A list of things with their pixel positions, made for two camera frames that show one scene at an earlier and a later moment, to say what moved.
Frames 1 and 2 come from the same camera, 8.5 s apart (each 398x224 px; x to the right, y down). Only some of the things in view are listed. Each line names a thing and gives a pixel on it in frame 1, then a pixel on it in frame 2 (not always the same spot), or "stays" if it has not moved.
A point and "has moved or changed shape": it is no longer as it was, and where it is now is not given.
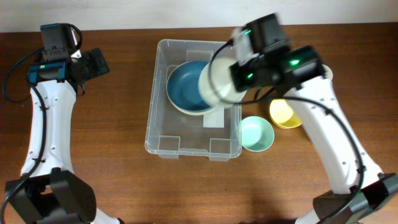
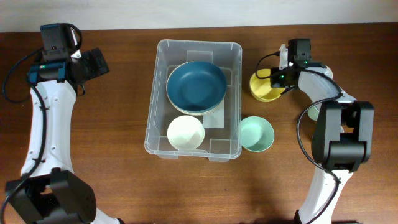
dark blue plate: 183,89 stays
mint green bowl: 257,134 stays
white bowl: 216,84 → 185,132
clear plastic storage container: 179,122 stays
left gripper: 95,69 stays
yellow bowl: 283,115 has moved or changed shape
